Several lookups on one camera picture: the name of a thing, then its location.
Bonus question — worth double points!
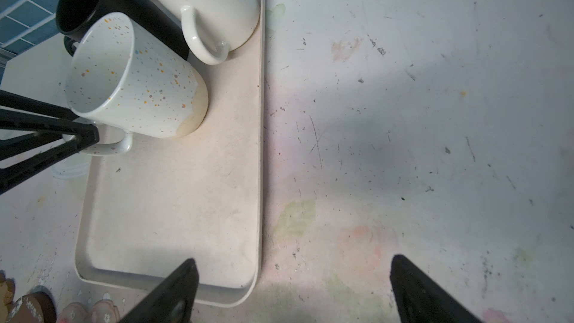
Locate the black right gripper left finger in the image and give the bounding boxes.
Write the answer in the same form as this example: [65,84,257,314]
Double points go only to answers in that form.
[120,258,200,323]

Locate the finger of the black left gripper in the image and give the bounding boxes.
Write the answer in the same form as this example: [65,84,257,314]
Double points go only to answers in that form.
[1,134,100,194]
[1,91,100,162]

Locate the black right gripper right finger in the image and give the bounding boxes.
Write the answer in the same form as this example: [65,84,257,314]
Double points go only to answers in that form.
[390,254,480,323]

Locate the white speckled mug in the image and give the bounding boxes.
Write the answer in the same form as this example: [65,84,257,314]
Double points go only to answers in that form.
[64,12,209,156]

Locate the brown paw shaped coaster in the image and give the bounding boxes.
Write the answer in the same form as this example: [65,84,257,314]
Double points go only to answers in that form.
[0,271,16,323]

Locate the glossy brown scratched coaster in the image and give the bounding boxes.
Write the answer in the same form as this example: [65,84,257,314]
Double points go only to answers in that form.
[5,292,57,323]

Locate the pink flower silicone coaster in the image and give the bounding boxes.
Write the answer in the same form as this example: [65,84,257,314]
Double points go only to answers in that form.
[56,293,121,323]

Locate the beige serving tray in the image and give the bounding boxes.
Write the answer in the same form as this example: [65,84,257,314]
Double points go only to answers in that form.
[75,20,265,307]

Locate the black mug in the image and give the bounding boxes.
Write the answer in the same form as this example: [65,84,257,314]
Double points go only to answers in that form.
[55,0,189,60]

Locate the white mug red inside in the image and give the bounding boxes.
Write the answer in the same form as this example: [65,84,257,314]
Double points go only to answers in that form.
[158,0,260,65]

